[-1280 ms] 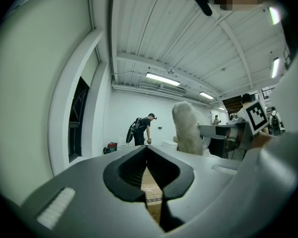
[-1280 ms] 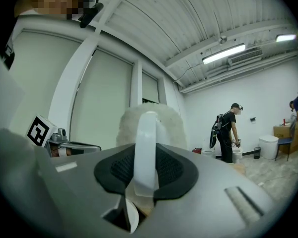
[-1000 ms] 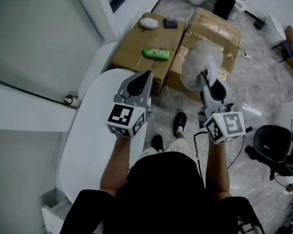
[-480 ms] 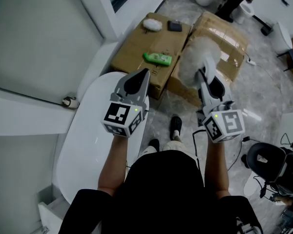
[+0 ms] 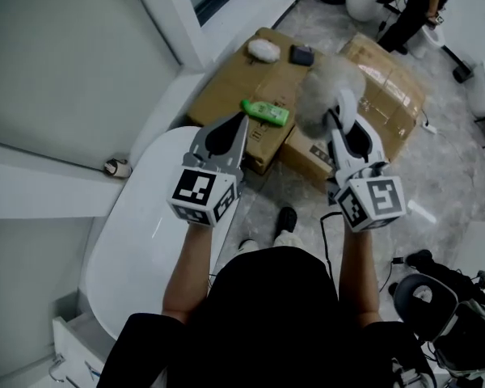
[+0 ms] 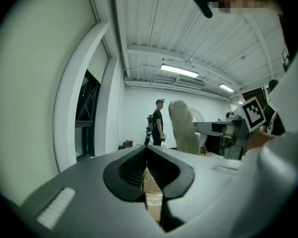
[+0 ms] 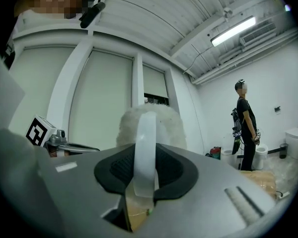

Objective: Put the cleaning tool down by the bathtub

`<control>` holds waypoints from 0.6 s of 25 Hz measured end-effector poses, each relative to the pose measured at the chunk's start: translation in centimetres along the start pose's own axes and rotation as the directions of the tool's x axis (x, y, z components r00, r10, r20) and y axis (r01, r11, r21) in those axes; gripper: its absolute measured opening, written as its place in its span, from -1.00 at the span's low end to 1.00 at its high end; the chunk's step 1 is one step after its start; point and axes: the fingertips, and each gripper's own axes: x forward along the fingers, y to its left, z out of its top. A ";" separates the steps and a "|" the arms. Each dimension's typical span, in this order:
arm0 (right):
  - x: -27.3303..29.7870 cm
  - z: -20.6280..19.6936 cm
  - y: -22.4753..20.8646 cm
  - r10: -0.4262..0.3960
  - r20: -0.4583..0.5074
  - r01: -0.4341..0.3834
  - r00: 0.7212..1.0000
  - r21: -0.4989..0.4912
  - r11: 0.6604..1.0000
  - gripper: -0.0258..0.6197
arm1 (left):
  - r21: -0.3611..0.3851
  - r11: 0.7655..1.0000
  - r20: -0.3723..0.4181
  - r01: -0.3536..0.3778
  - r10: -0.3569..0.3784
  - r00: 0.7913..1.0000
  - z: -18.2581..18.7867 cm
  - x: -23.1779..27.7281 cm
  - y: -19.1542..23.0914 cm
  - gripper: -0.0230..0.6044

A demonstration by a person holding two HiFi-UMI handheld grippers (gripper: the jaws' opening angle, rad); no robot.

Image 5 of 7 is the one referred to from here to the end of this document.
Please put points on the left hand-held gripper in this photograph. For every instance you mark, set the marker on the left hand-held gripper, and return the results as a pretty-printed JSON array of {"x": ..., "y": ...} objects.
[{"x": 198, "y": 192}]

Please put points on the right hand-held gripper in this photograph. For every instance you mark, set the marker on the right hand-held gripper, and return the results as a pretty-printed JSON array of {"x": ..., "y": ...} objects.
[{"x": 376, "y": 200}]

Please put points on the grey fluffy duster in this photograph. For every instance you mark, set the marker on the grey fluffy duster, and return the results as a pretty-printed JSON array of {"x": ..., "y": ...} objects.
[{"x": 319, "y": 91}]

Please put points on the white oval bathtub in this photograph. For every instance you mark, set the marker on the white oval bathtub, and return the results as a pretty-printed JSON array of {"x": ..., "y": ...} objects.
[{"x": 145, "y": 233}]

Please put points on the person's left forearm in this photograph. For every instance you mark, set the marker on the person's left forearm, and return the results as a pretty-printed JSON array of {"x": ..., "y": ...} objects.
[{"x": 190, "y": 273}]

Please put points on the person's right forearm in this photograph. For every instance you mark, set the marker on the person's right forearm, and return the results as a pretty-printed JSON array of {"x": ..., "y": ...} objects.
[{"x": 359, "y": 277}]

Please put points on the white fluffy pad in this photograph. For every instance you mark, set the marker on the white fluffy pad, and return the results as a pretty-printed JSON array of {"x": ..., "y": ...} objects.
[{"x": 263, "y": 49}]

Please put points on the small labelled cardboard box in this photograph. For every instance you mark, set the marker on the small labelled cardboard box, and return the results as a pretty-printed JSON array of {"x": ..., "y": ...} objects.
[{"x": 303, "y": 156}]

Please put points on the green plastic bottle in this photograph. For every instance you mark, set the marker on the green plastic bottle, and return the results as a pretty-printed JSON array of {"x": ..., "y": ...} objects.
[{"x": 266, "y": 112}]

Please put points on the tall taped cardboard box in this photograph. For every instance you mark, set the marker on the tall taped cardboard box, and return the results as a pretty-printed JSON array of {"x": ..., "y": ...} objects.
[{"x": 392, "y": 95}]

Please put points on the wide flat cardboard box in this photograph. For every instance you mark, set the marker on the wide flat cardboard box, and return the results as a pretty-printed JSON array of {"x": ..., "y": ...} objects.
[{"x": 242, "y": 79}]

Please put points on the white power strip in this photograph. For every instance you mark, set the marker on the white power strip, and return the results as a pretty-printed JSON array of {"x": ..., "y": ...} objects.
[{"x": 429, "y": 129}]

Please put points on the person's right black shoe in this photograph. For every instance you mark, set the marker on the person's right black shoe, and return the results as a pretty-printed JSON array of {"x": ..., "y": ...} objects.
[{"x": 288, "y": 218}]

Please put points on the person's left leg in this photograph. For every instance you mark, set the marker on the person's left leg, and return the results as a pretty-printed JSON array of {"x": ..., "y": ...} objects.
[{"x": 248, "y": 245}]

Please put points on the person's leg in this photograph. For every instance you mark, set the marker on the person's leg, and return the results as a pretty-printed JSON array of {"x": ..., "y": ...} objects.
[
  {"x": 248, "y": 245},
  {"x": 286, "y": 240}
]

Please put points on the dark rectangular pouch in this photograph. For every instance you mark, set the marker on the dark rectangular pouch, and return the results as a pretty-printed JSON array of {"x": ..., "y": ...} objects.
[{"x": 302, "y": 55}]

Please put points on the person's right leg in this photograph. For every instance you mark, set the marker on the person's right leg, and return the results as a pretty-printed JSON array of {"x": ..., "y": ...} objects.
[{"x": 286, "y": 240}]

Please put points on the small black bin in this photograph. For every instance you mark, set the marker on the small black bin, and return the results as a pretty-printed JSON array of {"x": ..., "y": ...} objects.
[{"x": 463, "y": 72}]

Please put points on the person's black shirt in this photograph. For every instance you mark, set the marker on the person's black shirt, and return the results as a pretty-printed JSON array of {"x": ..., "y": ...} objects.
[{"x": 275, "y": 326}]

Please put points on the black white device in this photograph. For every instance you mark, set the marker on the black white device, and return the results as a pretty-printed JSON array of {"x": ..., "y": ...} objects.
[{"x": 412, "y": 376}]

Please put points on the white vanity cabinet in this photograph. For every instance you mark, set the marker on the white vanity cabinet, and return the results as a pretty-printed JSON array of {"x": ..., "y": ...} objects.
[{"x": 77, "y": 350}]

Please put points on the metal faucet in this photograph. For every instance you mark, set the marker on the metal faucet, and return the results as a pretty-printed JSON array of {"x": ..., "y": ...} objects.
[{"x": 60, "y": 368}]

